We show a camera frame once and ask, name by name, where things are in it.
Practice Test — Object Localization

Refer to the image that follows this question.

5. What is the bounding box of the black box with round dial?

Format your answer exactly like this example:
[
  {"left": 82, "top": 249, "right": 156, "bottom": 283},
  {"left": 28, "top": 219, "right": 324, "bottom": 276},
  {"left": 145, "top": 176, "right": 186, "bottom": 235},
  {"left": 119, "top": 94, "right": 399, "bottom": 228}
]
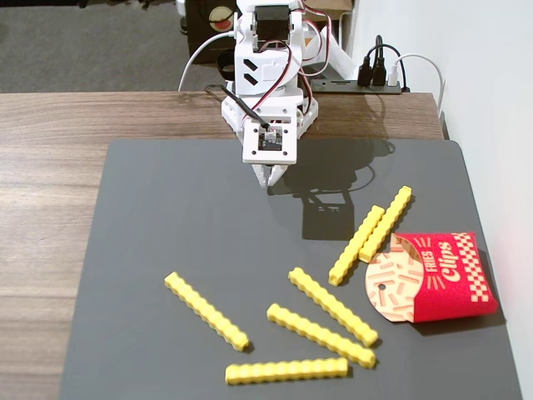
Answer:
[{"left": 185, "top": 0, "right": 239, "bottom": 66}]

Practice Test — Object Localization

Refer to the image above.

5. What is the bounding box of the red fries clips box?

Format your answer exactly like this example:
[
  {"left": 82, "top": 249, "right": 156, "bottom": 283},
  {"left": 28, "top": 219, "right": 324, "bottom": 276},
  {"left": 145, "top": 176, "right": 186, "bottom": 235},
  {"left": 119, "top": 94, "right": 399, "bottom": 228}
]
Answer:
[{"left": 364, "top": 229, "right": 500, "bottom": 326}]

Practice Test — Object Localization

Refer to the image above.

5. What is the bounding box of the white usb plug cable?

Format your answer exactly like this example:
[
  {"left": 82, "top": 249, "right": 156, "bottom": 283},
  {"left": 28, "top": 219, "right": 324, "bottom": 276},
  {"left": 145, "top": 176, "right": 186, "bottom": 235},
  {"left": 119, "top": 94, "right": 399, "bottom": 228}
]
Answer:
[{"left": 389, "top": 52, "right": 447, "bottom": 116}]

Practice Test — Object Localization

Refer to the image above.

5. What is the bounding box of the black usb hub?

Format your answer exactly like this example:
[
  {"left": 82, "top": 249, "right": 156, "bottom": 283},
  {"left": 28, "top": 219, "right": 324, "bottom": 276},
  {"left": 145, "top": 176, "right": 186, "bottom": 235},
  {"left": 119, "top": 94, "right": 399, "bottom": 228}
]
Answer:
[{"left": 311, "top": 78, "right": 403, "bottom": 96}]

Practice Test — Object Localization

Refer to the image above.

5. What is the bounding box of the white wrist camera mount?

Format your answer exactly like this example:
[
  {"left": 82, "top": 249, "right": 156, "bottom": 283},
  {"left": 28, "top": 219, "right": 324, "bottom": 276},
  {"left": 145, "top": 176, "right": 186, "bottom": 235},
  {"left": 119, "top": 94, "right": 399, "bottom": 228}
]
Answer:
[{"left": 242, "top": 122, "right": 298, "bottom": 165}]

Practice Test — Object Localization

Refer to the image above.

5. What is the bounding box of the yellow crinkle toy fry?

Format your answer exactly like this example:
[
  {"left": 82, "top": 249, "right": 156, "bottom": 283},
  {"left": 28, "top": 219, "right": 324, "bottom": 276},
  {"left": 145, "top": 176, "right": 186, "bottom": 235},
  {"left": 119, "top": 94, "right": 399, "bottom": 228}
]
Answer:
[
  {"left": 358, "top": 185, "right": 414, "bottom": 264},
  {"left": 224, "top": 357, "right": 350, "bottom": 387},
  {"left": 266, "top": 302, "right": 377, "bottom": 370},
  {"left": 328, "top": 204, "right": 386, "bottom": 287},
  {"left": 287, "top": 267, "right": 380, "bottom": 348},
  {"left": 163, "top": 271, "right": 251, "bottom": 353}
]

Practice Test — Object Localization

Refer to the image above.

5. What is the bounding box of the dark grey work mat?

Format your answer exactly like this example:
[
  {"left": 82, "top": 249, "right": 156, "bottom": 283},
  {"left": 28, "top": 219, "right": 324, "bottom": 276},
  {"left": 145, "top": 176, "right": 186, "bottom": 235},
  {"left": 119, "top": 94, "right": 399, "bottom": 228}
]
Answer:
[{"left": 60, "top": 138, "right": 524, "bottom": 400}]

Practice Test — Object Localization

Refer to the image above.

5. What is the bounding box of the white cable behind arm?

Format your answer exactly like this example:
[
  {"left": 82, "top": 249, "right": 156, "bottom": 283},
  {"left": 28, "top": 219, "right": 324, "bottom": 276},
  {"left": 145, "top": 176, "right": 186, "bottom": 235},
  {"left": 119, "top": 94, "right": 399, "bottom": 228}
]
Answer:
[{"left": 177, "top": 32, "right": 239, "bottom": 93}]

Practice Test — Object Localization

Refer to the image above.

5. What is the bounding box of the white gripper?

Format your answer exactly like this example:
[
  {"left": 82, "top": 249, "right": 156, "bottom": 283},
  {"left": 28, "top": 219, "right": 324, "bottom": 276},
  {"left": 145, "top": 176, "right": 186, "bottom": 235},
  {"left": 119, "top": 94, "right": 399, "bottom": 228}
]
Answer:
[{"left": 243, "top": 104, "right": 298, "bottom": 189}]

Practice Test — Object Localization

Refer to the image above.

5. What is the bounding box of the black camera cable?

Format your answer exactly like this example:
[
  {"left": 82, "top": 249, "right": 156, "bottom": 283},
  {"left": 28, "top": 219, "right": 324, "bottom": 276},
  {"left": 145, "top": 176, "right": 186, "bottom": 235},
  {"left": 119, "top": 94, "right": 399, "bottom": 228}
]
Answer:
[{"left": 203, "top": 84, "right": 274, "bottom": 130}]

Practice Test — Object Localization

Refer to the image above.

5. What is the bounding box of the black usb plug cable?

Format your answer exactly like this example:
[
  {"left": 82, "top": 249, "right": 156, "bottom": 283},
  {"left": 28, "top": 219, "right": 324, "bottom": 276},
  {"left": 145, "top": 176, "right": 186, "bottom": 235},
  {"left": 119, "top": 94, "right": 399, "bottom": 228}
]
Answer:
[
  {"left": 356, "top": 42, "right": 391, "bottom": 88},
  {"left": 371, "top": 34, "right": 402, "bottom": 88}
]

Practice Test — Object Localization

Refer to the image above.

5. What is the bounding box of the black ring strap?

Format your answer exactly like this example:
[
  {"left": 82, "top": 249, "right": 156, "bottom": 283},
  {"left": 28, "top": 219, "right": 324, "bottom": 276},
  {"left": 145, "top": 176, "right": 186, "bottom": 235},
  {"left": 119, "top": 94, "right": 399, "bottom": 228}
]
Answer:
[{"left": 216, "top": 48, "right": 237, "bottom": 81}]

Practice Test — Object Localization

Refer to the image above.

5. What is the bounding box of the brown cardboard box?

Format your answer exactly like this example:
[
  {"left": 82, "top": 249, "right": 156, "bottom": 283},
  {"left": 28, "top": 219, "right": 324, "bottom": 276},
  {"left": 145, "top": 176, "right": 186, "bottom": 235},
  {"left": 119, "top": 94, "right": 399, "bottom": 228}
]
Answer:
[{"left": 300, "top": 0, "right": 356, "bottom": 23}]

